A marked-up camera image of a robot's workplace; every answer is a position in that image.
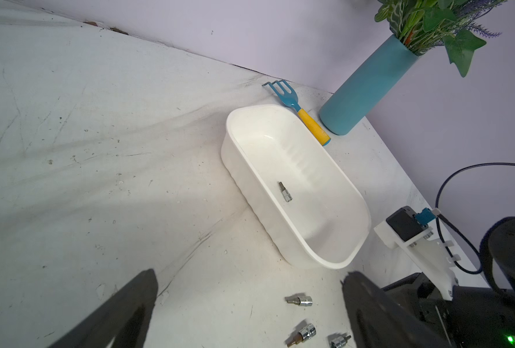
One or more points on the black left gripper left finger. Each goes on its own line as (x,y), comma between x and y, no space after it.
(122,321)

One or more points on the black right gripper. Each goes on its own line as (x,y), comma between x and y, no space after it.
(475,317)

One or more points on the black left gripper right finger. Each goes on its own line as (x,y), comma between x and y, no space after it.
(377,321)

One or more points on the silver socket bit small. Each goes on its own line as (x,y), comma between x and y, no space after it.
(339,341)

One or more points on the silver bit brown tip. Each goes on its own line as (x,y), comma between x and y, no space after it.
(303,335)

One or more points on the silver hex bit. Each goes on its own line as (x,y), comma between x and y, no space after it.
(285,193)

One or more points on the white plastic storage box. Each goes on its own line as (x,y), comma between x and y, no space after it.
(328,220)

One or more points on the teal cylindrical vase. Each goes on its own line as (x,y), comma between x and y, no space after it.
(366,87)

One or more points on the blue yellow toy rake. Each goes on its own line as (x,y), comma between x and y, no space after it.
(289,97)

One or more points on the green artificial plant bouquet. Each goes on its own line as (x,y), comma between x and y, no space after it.
(421,25)

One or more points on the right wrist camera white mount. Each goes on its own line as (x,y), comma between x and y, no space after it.
(410,231)

